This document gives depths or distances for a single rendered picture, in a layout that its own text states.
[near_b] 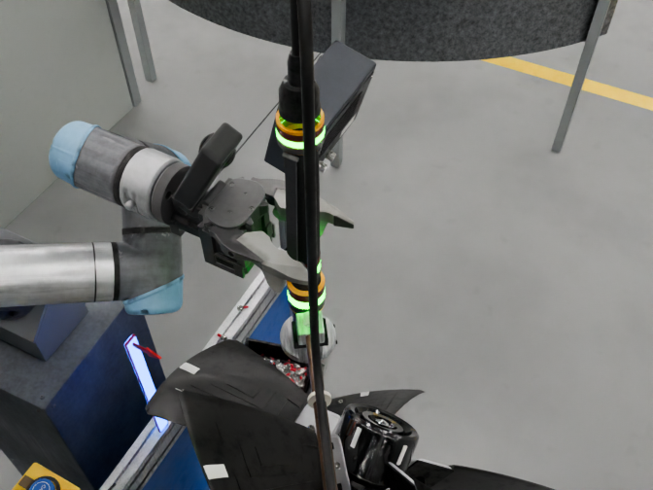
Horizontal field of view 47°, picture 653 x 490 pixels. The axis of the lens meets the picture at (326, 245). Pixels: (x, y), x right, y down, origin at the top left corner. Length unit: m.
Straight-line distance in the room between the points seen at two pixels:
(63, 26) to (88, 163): 2.27
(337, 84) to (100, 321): 0.70
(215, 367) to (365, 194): 1.92
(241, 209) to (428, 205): 2.32
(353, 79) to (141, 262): 0.84
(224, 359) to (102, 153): 0.53
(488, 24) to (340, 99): 1.30
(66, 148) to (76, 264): 0.14
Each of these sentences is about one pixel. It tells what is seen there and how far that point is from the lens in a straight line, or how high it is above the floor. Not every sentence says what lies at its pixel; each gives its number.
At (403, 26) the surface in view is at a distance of 2.77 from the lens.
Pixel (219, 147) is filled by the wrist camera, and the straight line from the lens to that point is 0.74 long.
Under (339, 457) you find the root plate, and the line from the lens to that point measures 1.10.
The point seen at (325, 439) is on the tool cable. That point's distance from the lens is 0.76.
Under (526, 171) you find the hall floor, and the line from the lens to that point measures 3.30.
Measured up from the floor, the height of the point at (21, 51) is 0.61.
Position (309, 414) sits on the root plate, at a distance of 1.19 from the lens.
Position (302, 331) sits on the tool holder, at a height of 1.55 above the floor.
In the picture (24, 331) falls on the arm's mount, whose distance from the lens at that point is 1.50.
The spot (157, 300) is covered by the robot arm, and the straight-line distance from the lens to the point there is 0.95.
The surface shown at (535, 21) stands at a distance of 2.90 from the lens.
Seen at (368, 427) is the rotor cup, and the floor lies 1.27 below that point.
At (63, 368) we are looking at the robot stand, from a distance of 1.53.
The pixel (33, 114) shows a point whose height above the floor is 0.35.
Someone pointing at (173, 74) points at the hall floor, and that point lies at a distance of 3.76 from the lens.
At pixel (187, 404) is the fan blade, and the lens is 0.93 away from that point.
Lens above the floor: 2.25
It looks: 51 degrees down
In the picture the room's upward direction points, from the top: straight up
